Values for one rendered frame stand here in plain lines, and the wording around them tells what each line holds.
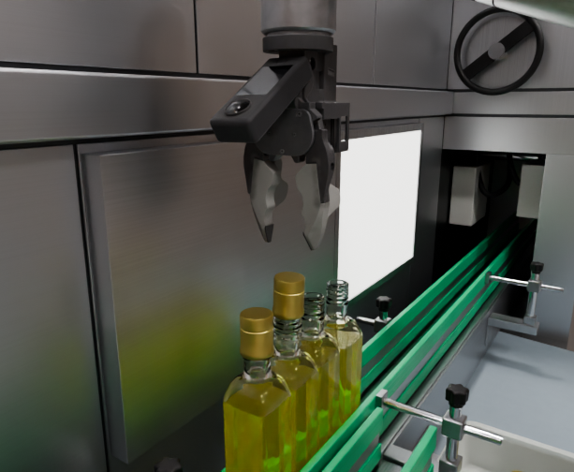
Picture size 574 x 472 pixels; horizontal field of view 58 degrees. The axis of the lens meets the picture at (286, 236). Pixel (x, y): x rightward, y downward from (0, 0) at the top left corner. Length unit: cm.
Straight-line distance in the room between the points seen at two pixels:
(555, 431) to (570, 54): 86
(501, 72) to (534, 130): 17
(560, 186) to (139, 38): 114
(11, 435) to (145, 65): 39
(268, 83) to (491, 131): 106
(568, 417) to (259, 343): 84
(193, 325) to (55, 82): 31
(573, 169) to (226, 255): 102
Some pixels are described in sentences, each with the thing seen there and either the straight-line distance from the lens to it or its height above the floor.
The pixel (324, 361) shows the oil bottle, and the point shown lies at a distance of 63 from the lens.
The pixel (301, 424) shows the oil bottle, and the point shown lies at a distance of 61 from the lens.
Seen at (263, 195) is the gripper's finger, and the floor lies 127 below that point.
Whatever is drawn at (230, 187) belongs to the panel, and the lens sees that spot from 65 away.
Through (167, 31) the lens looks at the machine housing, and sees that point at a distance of 62.
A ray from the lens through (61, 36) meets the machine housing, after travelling 54.
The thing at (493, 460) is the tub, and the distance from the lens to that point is 100.
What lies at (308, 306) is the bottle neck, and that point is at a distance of 61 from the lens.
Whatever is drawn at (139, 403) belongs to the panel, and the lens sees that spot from 62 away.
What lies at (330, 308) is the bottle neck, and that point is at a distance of 67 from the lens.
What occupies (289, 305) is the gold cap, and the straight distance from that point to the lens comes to 55.
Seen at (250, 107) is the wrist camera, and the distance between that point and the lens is 46.
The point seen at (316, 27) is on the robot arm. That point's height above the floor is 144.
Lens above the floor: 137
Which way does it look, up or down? 15 degrees down
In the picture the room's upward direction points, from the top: straight up
